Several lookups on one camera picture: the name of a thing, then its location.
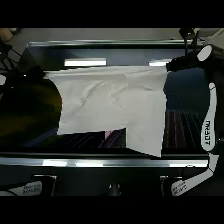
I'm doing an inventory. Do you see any silver frame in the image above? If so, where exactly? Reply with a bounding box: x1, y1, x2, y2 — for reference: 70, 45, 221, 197
0, 153, 211, 197

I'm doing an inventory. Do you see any white T-shirt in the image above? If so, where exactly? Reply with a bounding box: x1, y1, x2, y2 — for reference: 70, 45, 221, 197
43, 64, 169, 158

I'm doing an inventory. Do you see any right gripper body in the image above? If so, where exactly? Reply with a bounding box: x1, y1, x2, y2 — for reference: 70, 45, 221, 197
165, 56, 187, 73

